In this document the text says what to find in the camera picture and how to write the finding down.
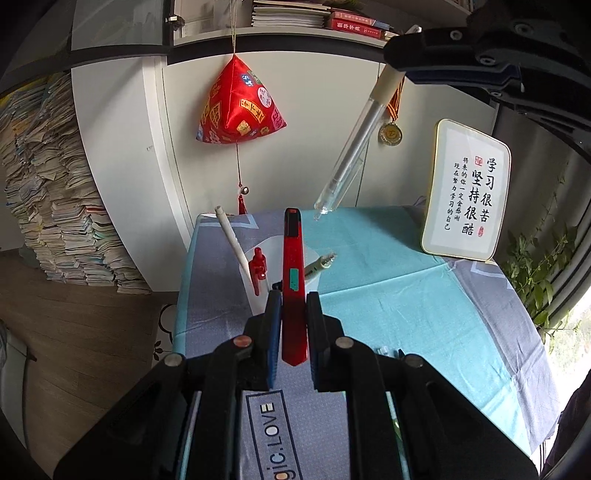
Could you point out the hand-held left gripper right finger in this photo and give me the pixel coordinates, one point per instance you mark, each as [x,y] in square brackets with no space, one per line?
[313,332]

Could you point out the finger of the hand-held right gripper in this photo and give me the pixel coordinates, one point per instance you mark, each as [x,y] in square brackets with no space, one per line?
[434,46]
[461,77]

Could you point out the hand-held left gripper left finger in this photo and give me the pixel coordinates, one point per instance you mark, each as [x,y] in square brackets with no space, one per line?
[273,323]

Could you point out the red pen with clip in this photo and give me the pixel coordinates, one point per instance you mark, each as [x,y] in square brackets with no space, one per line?
[257,267]

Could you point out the grey pen tip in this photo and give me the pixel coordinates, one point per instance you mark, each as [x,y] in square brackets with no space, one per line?
[321,264]

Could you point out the frosted plastic pen cup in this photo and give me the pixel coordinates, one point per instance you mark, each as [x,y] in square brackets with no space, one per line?
[272,251]

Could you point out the clear plastic pen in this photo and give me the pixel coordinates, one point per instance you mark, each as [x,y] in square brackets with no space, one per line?
[385,350]

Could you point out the white pen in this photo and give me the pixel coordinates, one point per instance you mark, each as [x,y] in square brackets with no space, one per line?
[231,240]

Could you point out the clear pen with beige cap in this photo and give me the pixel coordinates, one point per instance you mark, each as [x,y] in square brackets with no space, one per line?
[351,152]

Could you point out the framed calligraphy sign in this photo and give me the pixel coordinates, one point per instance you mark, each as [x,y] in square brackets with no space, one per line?
[443,152]

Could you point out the stack of red books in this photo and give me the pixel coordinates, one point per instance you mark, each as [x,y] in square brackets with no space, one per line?
[351,25]

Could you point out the blue grey tablecloth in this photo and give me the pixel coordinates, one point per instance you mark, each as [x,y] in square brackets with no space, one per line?
[392,300]

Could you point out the gold medal with striped ribbon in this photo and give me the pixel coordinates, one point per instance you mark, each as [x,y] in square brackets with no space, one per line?
[390,134]

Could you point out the black white floor mat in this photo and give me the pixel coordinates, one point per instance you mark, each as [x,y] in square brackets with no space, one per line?
[164,323]

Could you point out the stack of white magazines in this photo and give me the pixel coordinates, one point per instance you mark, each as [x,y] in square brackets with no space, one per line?
[286,16]

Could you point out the red pyramid hanging ornament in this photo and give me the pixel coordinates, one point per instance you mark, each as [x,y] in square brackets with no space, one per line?
[240,101]

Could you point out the green potted plant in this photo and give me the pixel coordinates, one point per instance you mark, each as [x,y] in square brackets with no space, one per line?
[531,277]

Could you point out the tall pile of paper books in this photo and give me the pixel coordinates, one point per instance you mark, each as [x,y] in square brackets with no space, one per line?
[60,207]

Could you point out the grey bed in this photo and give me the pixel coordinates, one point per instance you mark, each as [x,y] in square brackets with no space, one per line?
[11,369]

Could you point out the left glass cabinet door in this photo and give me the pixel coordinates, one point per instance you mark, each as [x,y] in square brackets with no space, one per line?
[120,18]

